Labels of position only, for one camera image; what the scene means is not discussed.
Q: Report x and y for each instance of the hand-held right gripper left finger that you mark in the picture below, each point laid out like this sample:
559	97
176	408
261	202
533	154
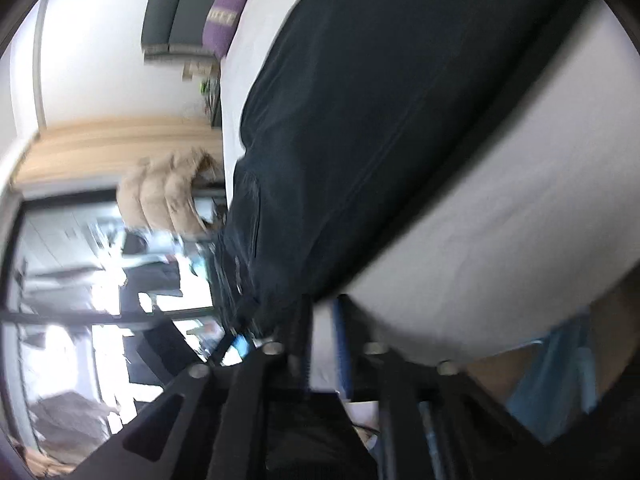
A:
299	360

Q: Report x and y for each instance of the light wooden cabinet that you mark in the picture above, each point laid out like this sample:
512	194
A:
105	152

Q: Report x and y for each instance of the bed with white sheet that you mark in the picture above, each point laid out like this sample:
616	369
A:
480	260

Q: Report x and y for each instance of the light blue cloth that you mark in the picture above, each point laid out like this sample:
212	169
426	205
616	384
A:
555	375

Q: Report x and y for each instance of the purple pillow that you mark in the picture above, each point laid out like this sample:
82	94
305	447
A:
225	20

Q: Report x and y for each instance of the dark navy pants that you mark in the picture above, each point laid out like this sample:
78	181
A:
370	125

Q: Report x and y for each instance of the black framed glass window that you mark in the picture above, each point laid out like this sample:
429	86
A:
65	280

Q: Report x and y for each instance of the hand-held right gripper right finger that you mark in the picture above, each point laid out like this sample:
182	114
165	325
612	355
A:
344	345

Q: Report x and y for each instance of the beige puffer jacket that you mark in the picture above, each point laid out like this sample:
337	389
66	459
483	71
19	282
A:
165	190

